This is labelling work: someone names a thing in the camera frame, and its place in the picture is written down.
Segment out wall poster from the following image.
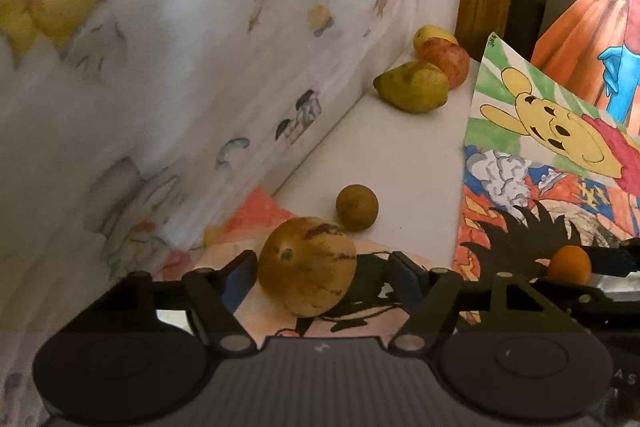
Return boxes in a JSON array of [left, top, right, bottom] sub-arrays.
[[530, 0, 640, 140]]

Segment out yellow fruit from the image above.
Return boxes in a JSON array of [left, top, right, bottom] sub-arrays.
[[414, 25, 458, 52]]

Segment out red apple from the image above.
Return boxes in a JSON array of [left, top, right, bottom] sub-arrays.
[[416, 38, 471, 90]]

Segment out striped pepino melon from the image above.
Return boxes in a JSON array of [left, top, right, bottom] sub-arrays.
[[257, 217, 358, 319]]

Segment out green pear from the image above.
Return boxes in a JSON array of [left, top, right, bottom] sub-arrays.
[[373, 61, 450, 114]]

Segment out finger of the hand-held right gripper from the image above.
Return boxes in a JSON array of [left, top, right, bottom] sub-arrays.
[[590, 237, 640, 280]]

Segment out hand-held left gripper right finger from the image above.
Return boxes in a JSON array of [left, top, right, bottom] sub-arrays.
[[385, 252, 586, 353]]

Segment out yellow bear drawing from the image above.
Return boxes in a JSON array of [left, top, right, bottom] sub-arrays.
[[462, 32, 640, 198]]

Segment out small orange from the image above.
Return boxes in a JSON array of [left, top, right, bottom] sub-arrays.
[[548, 245, 593, 285]]

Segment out small round brown fruit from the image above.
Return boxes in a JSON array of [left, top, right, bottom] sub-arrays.
[[335, 184, 379, 232]]

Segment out white printed blanket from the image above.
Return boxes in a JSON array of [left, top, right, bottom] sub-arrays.
[[0, 0, 468, 427]]

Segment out red and orange cartoon drawing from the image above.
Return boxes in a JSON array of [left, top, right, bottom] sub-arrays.
[[452, 144, 640, 308]]

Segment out cartoon boys drawing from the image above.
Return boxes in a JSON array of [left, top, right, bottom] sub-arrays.
[[165, 187, 456, 338]]

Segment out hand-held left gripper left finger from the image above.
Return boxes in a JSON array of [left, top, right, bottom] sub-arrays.
[[55, 251, 258, 354]]

